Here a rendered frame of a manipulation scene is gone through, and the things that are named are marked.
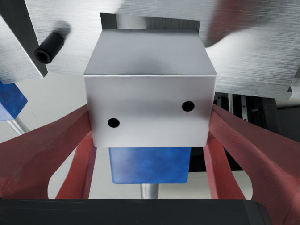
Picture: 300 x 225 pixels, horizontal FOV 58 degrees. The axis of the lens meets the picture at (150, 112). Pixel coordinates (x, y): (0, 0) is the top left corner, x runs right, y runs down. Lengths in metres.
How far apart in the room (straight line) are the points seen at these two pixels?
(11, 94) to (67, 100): 1.30
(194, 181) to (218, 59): 0.35
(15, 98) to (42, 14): 0.14
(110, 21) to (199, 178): 0.36
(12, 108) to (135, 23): 0.16
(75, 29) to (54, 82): 1.37
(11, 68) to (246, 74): 0.19
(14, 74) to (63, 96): 1.31
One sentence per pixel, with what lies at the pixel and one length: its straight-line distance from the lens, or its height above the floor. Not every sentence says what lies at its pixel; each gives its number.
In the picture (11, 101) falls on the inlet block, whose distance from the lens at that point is 0.29.
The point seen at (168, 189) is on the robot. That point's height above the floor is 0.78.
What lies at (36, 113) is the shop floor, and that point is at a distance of 1.79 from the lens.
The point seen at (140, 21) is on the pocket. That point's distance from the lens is 0.18.
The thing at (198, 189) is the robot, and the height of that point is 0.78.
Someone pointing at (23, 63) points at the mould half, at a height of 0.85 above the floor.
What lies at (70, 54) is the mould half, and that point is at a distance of 0.18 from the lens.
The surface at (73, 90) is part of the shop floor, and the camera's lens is 1.51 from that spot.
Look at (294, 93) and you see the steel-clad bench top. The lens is 0.30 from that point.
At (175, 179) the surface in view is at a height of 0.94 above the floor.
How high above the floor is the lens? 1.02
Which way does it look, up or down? 44 degrees down
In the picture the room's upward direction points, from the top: 166 degrees counter-clockwise
